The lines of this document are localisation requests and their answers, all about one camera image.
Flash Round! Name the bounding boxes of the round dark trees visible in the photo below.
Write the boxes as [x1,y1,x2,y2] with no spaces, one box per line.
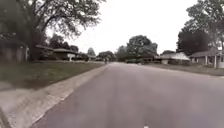
[115,34,159,64]

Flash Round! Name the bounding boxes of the grey asphalt road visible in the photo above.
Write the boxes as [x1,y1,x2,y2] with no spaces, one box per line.
[31,61,224,128]

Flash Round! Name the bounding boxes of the low long house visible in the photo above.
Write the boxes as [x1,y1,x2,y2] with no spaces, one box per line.
[34,44,80,62]

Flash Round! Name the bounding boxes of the house with white roof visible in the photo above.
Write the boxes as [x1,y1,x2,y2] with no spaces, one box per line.
[155,50,191,66]

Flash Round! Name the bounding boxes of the grass lawn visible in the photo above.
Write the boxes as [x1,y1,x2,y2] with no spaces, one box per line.
[0,60,106,90]

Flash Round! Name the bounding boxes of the pale concrete kerb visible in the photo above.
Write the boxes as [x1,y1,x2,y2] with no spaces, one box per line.
[0,63,110,128]

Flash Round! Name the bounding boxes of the grass verge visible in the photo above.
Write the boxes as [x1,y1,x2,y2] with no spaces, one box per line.
[143,62,224,77]

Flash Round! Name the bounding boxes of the dense dark tree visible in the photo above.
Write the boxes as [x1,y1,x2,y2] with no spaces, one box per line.
[176,27,212,57]

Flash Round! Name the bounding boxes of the large spreading tree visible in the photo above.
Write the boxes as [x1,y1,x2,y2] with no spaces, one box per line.
[0,0,107,62]

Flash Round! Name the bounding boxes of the house with white columns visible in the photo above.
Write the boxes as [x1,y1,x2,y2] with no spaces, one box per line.
[188,49,224,70]

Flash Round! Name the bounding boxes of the dark house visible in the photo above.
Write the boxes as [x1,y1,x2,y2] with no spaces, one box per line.
[0,35,30,65]

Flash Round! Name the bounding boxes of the tall light green tree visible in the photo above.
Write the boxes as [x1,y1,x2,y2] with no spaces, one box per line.
[185,0,224,52]

